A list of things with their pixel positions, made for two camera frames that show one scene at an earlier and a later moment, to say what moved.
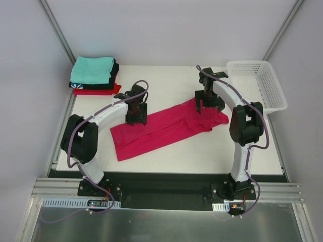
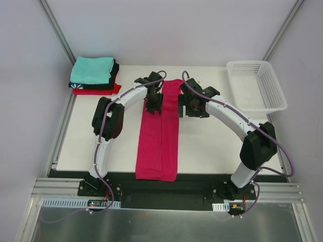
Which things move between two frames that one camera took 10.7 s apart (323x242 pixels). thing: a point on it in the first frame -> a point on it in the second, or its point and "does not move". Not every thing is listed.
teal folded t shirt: (92, 70) does not move
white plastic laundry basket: (255, 81) does not move
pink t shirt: (130, 139) -> (157, 149)
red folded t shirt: (117, 87) does not move
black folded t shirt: (109, 85) does not move
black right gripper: (209, 101) -> (188, 109)
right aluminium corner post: (283, 29) does not move
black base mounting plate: (169, 191) does not move
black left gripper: (137, 118) -> (154, 106)
